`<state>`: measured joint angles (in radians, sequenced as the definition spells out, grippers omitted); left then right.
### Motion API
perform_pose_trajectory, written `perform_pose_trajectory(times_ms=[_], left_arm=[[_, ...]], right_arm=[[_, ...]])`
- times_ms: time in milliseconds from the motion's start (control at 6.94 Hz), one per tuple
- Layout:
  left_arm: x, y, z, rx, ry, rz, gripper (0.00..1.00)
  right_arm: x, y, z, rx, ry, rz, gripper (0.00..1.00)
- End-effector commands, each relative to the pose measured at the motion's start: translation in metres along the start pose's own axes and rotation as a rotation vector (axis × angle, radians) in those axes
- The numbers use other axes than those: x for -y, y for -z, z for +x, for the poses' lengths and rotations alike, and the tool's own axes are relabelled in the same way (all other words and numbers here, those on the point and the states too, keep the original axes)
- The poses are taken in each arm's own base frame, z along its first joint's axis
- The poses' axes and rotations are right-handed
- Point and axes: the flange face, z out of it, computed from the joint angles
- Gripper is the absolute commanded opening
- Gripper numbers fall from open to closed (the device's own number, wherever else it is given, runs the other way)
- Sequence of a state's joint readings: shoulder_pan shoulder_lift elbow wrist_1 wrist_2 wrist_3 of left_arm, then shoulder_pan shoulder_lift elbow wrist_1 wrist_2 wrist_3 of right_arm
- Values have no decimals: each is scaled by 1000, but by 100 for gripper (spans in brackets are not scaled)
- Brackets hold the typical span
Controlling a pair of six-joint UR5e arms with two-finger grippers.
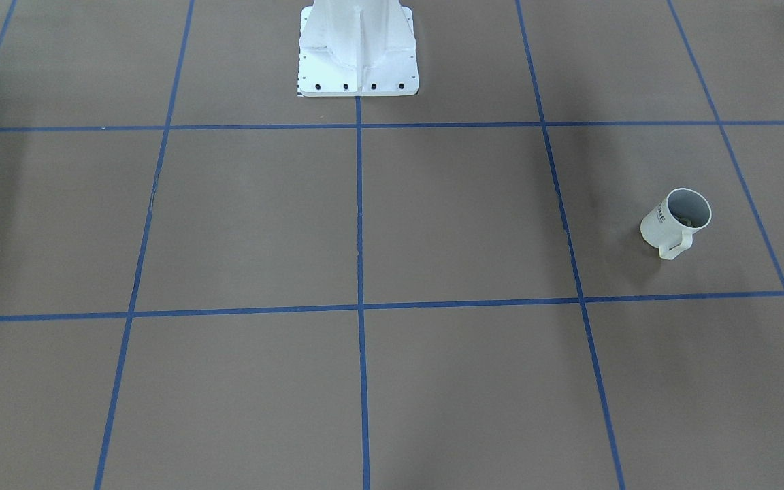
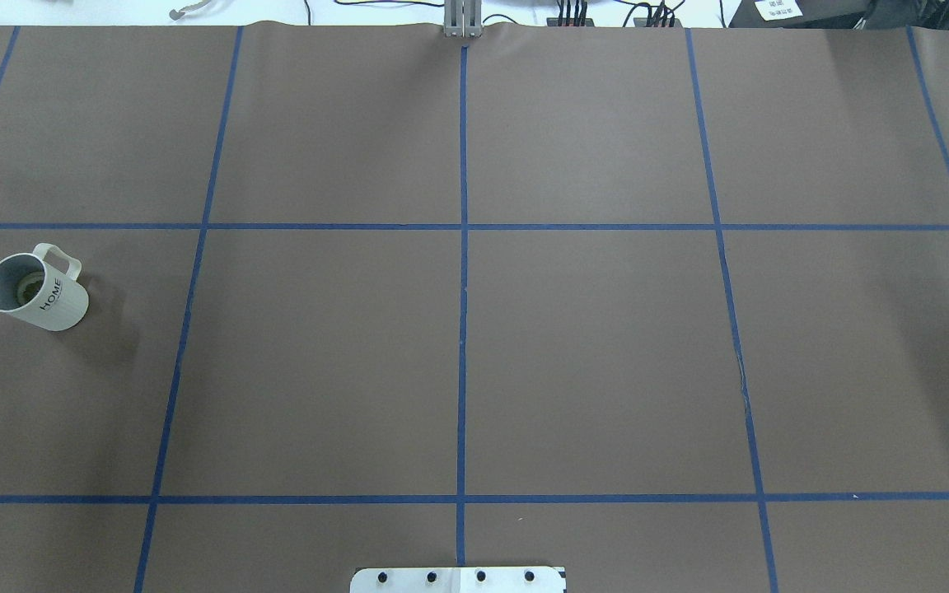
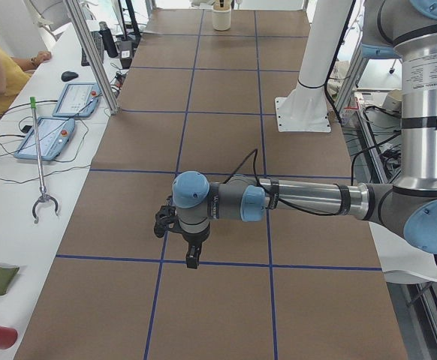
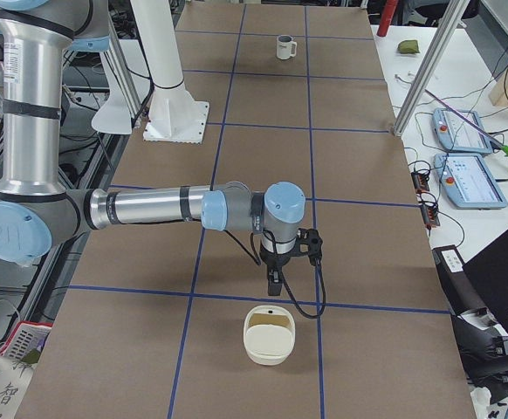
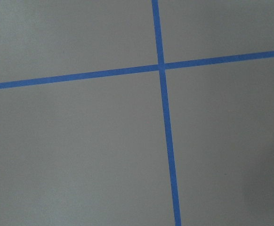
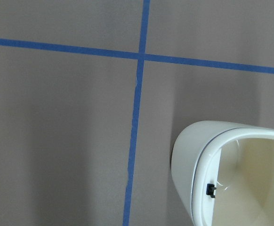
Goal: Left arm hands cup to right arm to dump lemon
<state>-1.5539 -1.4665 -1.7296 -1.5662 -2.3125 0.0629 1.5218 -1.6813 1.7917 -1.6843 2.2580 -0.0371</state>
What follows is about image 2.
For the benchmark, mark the yellow lemon slice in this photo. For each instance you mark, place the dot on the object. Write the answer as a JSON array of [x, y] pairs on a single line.
[[28, 287]]

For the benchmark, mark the white ribbed HOME mug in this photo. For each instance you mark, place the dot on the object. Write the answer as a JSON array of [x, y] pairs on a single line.
[[62, 302]]

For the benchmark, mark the brown table mat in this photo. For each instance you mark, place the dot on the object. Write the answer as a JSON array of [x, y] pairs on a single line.
[[666, 308]]

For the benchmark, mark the right USB hub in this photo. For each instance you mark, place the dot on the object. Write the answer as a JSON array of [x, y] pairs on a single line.
[[661, 16]]

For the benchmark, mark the black box with label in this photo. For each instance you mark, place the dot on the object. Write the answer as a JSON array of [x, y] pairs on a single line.
[[839, 15]]

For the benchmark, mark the grey aluminium camera post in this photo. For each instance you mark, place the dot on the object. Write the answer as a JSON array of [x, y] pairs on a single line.
[[462, 19]]

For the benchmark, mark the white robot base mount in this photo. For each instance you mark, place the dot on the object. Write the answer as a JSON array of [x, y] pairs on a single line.
[[460, 579]]

